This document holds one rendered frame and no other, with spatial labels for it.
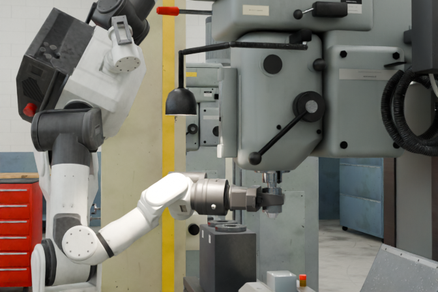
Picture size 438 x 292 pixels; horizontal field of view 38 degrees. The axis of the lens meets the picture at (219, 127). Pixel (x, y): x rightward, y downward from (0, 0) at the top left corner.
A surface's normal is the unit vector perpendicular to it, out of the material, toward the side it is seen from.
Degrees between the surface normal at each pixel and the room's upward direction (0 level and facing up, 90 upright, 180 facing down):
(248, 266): 90
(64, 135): 75
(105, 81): 59
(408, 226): 90
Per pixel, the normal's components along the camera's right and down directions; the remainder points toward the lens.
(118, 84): 0.43, -0.54
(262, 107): -0.07, -0.02
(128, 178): 0.22, -0.02
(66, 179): 0.18, -0.27
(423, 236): -0.97, 0.00
